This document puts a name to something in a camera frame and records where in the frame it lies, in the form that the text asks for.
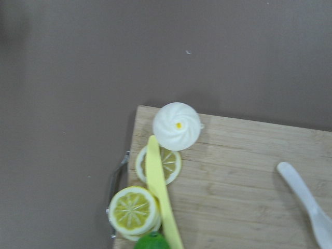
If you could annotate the white ceramic spoon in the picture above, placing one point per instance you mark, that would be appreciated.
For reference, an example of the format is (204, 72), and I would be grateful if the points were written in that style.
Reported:
(320, 221)

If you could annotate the lower lemon slice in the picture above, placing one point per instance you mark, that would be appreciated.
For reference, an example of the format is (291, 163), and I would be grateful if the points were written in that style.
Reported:
(171, 163)

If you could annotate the lemon slice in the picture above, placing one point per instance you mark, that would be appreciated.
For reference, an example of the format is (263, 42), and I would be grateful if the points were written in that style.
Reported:
(134, 212)
(171, 163)

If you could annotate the yellow plastic knife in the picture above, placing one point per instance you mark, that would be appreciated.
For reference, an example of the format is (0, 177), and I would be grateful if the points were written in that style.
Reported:
(156, 184)

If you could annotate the upper lemon slice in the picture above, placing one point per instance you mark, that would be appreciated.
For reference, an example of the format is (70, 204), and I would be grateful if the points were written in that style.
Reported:
(134, 212)

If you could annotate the bamboo cutting board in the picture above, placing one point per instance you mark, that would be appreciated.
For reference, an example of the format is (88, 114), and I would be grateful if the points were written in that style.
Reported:
(230, 195)

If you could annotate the green lime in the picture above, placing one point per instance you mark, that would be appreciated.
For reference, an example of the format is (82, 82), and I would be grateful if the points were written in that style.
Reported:
(153, 240)

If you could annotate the metal cutting board handle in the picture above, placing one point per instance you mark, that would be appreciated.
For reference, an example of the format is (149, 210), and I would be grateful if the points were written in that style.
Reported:
(119, 175)

